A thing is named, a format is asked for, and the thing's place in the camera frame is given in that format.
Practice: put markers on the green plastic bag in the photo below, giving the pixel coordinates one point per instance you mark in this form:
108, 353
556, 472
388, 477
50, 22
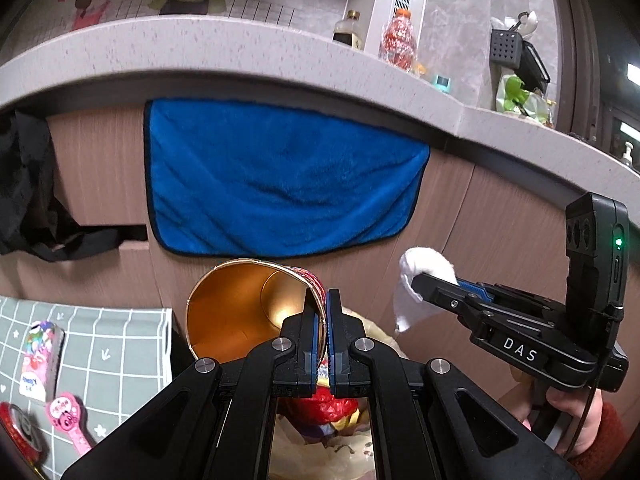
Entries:
512, 90

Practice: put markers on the white tissue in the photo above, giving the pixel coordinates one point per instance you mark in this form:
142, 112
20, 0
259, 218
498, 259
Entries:
425, 262

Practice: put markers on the small teal container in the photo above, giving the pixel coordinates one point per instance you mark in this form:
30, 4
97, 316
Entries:
442, 84

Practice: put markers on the paper cup with gold inside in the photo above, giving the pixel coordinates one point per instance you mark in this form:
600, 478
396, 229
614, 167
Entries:
235, 305

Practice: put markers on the red drink can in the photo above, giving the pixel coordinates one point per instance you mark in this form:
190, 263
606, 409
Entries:
17, 427

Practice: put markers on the blue towel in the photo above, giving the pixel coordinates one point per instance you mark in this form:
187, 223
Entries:
280, 180

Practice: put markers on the small yellow jar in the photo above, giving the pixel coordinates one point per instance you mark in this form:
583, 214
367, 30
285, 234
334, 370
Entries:
422, 70

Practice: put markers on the dark soy sauce bottle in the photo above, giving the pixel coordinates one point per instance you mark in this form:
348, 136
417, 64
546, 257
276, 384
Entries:
350, 35

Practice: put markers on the person's right forearm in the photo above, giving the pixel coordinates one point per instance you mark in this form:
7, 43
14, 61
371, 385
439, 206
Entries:
607, 435

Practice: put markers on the black cloth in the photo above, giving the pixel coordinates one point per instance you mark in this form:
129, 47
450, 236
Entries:
25, 185

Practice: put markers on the white soap bottle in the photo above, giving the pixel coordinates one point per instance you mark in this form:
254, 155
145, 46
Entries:
628, 157

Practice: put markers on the person's right hand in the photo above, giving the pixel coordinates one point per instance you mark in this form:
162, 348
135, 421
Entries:
575, 407

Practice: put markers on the colourful candy packet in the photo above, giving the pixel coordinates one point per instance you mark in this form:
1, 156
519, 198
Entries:
37, 360

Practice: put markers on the green checked table mat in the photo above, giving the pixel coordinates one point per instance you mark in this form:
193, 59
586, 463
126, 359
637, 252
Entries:
125, 355

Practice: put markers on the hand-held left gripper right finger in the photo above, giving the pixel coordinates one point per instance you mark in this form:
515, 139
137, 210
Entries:
342, 350

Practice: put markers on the orange-capped plastic bottle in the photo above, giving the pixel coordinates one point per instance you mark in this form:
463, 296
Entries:
397, 42

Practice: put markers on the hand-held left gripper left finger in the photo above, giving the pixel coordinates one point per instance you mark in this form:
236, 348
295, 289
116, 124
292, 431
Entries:
300, 345

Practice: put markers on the grey speckled kitchen countertop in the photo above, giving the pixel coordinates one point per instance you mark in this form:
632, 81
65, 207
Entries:
200, 60

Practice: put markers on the white utensil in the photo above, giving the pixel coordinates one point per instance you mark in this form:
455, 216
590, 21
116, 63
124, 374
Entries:
527, 20

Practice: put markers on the black utensil holder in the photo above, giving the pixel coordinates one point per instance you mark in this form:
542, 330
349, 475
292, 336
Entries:
505, 47

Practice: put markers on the red crinkled wrapper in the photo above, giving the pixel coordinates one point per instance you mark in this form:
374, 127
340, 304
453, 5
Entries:
330, 405

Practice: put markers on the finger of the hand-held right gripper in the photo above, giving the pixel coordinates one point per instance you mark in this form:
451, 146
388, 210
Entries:
440, 290
472, 287

